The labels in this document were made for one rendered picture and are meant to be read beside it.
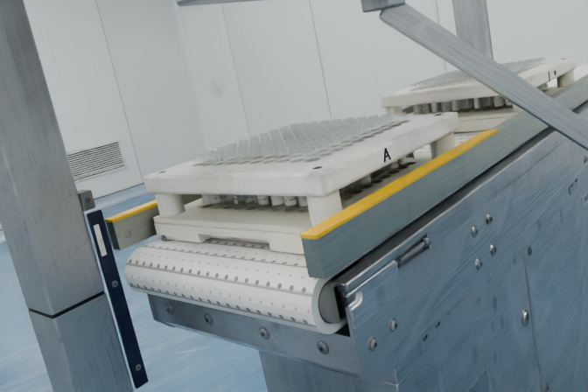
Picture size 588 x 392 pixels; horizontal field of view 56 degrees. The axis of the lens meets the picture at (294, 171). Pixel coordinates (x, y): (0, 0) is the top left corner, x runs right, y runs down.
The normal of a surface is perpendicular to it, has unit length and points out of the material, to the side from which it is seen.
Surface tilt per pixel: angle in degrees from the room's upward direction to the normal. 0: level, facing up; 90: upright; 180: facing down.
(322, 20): 90
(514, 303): 90
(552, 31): 90
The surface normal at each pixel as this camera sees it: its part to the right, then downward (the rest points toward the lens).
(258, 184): -0.64, 0.27
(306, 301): -0.66, -0.15
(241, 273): -0.54, -0.62
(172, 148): 0.68, 0.00
